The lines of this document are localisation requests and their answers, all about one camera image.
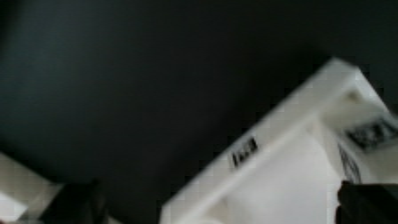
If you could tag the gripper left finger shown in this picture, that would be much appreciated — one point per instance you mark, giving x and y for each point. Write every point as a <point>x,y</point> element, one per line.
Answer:
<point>79,206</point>

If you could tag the white U-shaped obstacle fence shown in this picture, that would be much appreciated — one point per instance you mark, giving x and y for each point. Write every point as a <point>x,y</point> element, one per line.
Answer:
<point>28,193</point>

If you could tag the white square table top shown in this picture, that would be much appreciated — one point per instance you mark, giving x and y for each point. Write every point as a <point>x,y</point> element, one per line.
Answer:
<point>271,181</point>

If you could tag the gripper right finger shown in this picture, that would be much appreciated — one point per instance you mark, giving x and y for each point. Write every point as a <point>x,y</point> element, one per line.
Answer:
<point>369,204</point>

